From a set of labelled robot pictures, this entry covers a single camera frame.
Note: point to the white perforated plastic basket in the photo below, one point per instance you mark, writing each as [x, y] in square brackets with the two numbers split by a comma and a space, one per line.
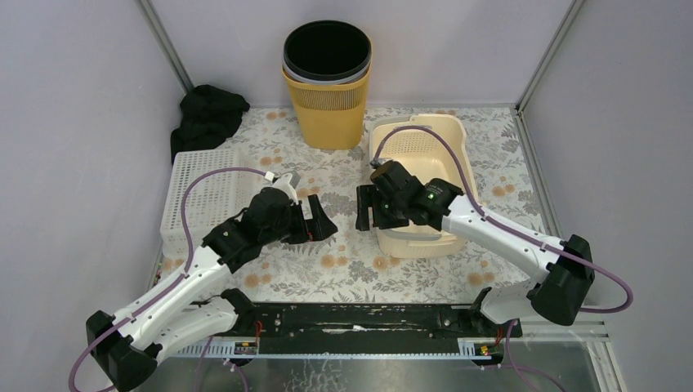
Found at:
[211, 201]

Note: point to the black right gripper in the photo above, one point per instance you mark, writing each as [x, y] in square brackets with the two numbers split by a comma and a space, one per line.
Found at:
[364, 199]

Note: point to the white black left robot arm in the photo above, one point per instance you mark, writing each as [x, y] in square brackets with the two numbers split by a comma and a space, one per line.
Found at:
[129, 344]

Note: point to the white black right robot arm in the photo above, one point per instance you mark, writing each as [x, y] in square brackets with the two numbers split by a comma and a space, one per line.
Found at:
[558, 271]

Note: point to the black crumpled cloth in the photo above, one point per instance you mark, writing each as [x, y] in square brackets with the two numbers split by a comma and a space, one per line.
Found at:
[210, 115]

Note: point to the aluminium frame rails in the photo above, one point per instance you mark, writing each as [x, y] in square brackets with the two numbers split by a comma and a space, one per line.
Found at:
[513, 162]

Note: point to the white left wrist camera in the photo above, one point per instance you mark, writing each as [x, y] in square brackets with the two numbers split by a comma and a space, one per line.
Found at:
[286, 182]

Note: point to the floral patterned table mat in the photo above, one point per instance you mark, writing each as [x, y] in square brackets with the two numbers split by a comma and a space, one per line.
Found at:
[348, 266]

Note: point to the yellow perforated waste bin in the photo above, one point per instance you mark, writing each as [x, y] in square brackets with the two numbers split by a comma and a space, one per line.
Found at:
[330, 116]

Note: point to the cream large plastic basket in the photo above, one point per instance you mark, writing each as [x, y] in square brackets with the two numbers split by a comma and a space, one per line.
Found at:
[430, 146]

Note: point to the grey inner bin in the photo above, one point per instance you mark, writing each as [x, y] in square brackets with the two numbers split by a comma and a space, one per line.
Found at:
[340, 81]

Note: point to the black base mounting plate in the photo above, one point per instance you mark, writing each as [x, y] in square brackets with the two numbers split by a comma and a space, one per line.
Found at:
[363, 329]

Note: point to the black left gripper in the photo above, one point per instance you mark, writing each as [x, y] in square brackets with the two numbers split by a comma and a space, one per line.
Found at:
[299, 223]

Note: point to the black inner bin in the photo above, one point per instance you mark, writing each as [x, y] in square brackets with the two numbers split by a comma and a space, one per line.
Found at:
[327, 50]

